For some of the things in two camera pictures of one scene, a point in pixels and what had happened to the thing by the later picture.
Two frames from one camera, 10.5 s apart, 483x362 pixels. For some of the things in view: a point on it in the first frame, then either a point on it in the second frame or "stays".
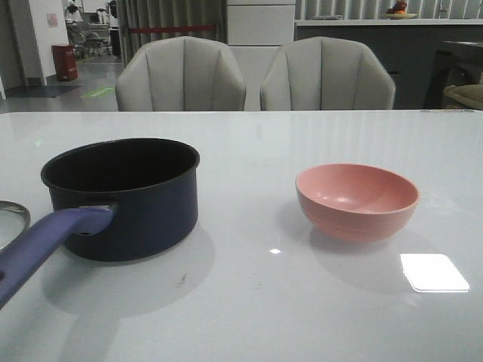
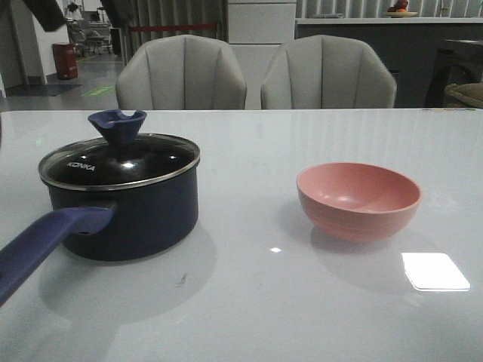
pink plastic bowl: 357,202 stays
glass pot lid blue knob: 18,207 → 118,127
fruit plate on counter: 398,11 stays
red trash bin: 65,62 stays
